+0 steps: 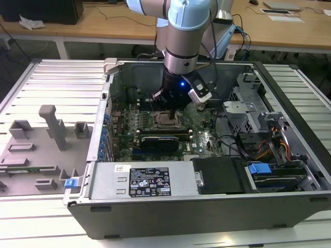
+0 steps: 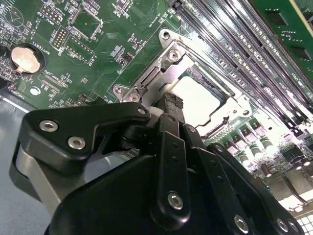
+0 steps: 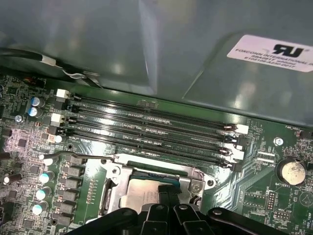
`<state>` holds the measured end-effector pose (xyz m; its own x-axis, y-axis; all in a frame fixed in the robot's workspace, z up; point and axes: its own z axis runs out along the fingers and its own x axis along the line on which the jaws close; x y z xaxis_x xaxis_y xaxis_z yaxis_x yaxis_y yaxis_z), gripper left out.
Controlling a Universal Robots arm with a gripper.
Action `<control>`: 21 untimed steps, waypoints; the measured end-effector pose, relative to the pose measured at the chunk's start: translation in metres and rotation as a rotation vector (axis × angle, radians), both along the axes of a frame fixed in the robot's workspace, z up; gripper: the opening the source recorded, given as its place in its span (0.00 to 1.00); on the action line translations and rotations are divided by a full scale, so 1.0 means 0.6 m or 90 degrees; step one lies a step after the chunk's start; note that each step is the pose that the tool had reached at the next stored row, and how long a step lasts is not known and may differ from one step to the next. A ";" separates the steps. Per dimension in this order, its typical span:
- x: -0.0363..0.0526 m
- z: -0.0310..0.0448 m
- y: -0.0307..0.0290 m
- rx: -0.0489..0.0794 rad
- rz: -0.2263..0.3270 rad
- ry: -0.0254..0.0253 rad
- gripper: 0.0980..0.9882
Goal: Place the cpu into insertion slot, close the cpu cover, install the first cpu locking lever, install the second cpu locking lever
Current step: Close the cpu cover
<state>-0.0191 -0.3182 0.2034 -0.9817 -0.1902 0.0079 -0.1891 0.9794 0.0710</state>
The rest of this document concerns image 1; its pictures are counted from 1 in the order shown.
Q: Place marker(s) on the white tag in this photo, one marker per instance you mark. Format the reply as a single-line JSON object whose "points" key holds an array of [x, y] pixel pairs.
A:
{"points": [[231, 54]]}

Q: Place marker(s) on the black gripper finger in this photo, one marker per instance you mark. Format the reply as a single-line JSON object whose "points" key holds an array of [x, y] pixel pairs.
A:
{"points": [[171, 115], [175, 115]]}

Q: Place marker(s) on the black open PC case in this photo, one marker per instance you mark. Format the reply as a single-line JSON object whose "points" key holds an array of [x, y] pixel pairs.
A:
{"points": [[183, 219]]}

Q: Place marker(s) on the silver power supply unit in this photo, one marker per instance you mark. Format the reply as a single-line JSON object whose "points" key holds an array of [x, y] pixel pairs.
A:
{"points": [[111, 180]]}

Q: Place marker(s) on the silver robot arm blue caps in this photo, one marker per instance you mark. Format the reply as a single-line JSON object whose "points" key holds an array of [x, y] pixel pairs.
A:
{"points": [[181, 62]]}

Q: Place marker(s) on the blue expansion slot clip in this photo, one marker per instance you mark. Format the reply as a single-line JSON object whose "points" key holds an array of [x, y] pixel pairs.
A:
{"points": [[107, 118], [103, 145], [100, 155], [104, 133]]}

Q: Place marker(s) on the black graphics card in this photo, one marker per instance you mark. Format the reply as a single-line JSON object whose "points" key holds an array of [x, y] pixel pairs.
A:
{"points": [[160, 146]]}

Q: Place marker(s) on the hard disk in blue carrier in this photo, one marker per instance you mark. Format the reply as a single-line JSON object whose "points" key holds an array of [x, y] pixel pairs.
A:
{"points": [[258, 168]]}

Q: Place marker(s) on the crumpled white paper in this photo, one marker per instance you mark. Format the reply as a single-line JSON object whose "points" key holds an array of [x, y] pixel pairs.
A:
{"points": [[31, 23]]}

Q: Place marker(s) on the thin metal locking lever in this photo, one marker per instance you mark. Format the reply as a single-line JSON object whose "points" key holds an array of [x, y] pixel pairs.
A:
{"points": [[152, 107]]}

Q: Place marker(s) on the silver metal drive cage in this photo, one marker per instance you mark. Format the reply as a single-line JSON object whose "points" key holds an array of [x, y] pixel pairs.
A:
{"points": [[239, 113]]}

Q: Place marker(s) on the grey parts rack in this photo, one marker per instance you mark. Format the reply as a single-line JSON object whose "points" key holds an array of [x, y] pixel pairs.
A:
{"points": [[38, 155]]}

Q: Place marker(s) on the green motherboard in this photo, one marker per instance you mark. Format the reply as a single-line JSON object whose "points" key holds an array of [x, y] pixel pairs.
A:
{"points": [[204, 139]]}

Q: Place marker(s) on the blue case latch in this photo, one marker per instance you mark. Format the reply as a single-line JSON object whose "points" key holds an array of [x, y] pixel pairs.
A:
{"points": [[69, 184]]}

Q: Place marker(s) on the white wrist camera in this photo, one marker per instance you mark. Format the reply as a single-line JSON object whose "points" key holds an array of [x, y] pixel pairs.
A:
{"points": [[200, 96]]}

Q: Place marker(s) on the light wooden desk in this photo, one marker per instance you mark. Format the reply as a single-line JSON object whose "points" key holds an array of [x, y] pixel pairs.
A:
{"points": [[284, 33], [103, 28]]}

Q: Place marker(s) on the black plastic shroud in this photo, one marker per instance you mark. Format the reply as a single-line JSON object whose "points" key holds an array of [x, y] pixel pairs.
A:
{"points": [[221, 175]]}

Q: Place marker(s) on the CPU socket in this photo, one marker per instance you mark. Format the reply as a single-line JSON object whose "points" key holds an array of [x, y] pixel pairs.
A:
{"points": [[168, 127]]}

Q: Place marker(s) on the green RAM stick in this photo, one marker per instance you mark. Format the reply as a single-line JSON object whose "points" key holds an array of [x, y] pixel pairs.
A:
{"points": [[23, 170]]}

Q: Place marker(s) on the black computer mouse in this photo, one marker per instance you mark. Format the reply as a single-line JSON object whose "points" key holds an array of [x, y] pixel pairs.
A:
{"points": [[254, 2]]}

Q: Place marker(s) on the black computer tower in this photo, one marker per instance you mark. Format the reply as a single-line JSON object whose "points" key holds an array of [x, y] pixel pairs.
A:
{"points": [[51, 11]]}

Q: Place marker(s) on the silver laptop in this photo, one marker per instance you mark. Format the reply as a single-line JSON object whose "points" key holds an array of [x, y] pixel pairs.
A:
{"points": [[282, 5]]}

